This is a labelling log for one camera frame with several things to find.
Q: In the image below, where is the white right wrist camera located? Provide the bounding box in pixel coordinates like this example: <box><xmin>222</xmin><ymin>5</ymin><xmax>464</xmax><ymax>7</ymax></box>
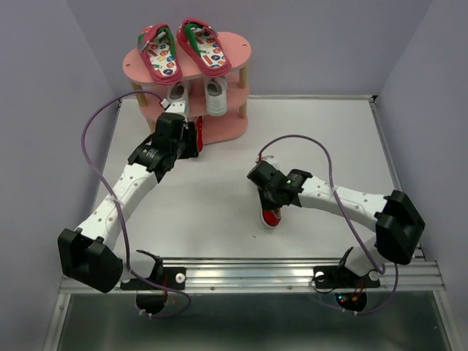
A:
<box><xmin>255</xmin><ymin>155</ymin><xmax>279</xmax><ymax>168</ymax></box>

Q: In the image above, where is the white sneaker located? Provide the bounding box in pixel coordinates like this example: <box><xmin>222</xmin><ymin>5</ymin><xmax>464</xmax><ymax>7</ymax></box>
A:
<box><xmin>203</xmin><ymin>76</ymin><xmax>228</xmax><ymax>116</ymax></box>
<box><xmin>167</xmin><ymin>80</ymin><xmax>192</xmax><ymax>118</ymax></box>

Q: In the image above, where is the pink three-tier shoe shelf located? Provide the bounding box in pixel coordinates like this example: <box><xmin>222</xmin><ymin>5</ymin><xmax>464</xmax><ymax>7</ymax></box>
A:
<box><xmin>122</xmin><ymin>31</ymin><xmax>252</xmax><ymax>144</ymax></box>

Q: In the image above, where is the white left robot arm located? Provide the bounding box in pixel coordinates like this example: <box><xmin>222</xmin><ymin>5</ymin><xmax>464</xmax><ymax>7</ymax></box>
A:
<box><xmin>58</xmin><ymin>104</ymin><xmax>198</xmax><ymax>293</ymax></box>

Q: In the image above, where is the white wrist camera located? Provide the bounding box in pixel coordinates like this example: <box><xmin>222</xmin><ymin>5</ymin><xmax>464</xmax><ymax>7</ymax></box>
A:
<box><xmin>255</xmin><ymin>155</ymin><xmax>279</xmax><ymax>168</ymax></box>
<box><xmin>159</xmin><ymin>99</ymin><xmax>189</xmax><ymax>120</ymax></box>

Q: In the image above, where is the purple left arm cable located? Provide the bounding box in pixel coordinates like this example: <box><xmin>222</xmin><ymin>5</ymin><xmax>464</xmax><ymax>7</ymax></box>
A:
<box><xmin>80</xmin><ymin>91</ymin><xmax>193</xmax><ymax>320</ymax></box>

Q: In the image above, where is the pink patterned sandal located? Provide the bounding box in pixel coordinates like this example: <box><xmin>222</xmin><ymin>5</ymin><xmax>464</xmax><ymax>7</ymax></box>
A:
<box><xmin>137</xmin><ymin>23</ymin><xmax>183</xmax><ymax>86</ymax></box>
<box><xmin>176</xmin><ymin>18</ymin><xmax>232</xmax><ymax>78</ymax></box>

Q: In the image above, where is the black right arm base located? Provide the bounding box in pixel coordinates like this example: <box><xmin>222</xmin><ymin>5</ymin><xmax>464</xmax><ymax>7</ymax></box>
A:
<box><xmin>309</xmin><ymin>265</ymin><xmax>380</xmax><ymax>313</ymax></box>

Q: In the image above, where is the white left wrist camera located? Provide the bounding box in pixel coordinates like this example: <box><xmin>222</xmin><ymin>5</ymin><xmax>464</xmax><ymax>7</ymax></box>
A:
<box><xmin>159</xmin><ymin>99</ymin><xmax>189</xmax><ymax>120</ymax></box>

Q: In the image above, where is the red sneaker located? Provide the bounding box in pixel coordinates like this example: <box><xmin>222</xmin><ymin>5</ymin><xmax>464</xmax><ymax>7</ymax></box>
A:
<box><xmin>260</xmin><ymin>208</ymin><xmax>282</xmax><ymax>228</ymax></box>
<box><xmin>194</xmin><ymin>116</ymin><xmax>203</xmax><ymax>153</ymax></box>

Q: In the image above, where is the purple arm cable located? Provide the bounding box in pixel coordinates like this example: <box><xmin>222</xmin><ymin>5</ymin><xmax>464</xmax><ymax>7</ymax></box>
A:
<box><xmin>255</xmin><ymin>134</ymin><xmax>399</xmax><ymax>317</ymax></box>
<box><xmin>80</xmin><ymin>91</ymin><xmax>193</xmax><ymax>320</ymax></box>

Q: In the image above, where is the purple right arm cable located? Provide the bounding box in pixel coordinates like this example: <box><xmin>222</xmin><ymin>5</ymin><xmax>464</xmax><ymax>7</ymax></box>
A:
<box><xmin>255</xmin><ymin>134</ymin><xmax>399</xmax><ymax>317</ymax></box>

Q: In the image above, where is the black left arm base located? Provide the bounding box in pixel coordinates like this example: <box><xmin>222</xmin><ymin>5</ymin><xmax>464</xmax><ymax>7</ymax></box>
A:
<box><xmin>120</xmin><ymin>267</ymin><xmax>192</xmax><ymax>319</ymax></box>

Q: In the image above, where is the aluminium front mounting rail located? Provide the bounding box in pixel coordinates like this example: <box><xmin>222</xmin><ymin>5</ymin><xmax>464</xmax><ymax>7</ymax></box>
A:
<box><xmin>60</xmin><ymin>257</ymin><xmax>447</xmax><ymax>295</ymax></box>

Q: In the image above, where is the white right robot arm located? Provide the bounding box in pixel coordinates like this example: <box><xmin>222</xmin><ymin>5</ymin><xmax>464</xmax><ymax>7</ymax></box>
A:
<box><xmin>247</xmin><ymin>160</ymin><xmax>426</xmax><ymax>285</ymax></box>

